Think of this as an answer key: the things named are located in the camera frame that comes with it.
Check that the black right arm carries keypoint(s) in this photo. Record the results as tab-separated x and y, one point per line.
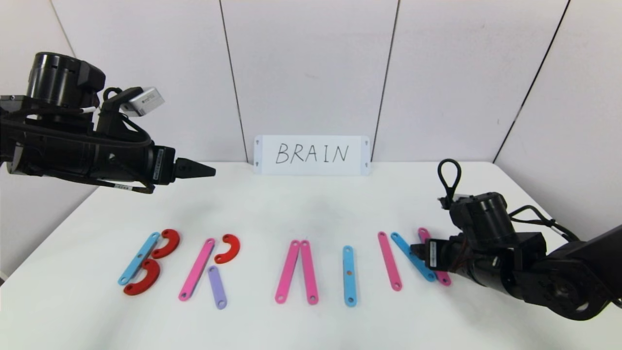
534	272

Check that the short blue bar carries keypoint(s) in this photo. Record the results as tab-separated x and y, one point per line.
406	248

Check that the pink bar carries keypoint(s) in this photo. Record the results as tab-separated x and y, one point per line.
287	272
389	262
197	270
443	279
309	272

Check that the light blue three-hole bar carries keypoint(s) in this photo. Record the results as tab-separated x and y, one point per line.
138	258
349	265

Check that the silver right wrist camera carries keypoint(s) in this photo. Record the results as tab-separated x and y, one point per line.
444	201

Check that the red C-shaped piece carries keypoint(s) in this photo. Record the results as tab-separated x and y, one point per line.
150	279
234	249
172	240

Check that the orange and black left arm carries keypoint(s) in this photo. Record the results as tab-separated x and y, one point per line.
58	82

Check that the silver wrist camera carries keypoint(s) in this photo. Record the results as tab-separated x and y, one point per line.
444	201
146	101

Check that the short purple bar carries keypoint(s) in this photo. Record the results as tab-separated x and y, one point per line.
217	287

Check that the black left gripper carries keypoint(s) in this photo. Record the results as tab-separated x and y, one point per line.
163	165

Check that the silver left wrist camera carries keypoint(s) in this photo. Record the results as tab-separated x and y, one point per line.
146	101

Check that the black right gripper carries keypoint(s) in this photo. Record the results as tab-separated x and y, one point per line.
432	255

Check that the white BRAIN sign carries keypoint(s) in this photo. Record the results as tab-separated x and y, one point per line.
311	167

